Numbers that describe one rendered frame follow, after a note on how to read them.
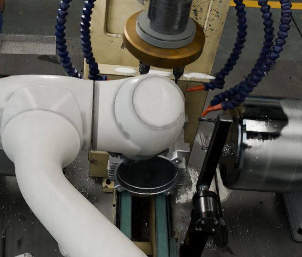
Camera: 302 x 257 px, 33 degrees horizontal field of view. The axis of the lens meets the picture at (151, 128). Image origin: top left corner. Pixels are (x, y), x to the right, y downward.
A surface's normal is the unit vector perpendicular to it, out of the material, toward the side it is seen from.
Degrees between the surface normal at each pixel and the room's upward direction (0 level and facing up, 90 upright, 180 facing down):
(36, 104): 6
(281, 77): 0
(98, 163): 90
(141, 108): 36
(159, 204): 0
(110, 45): 90
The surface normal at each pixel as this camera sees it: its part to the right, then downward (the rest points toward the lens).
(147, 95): 0.04, -0.27
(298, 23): 0.13, -0.68
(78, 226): -0.28, -0.56
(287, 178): 0.04, 0.66
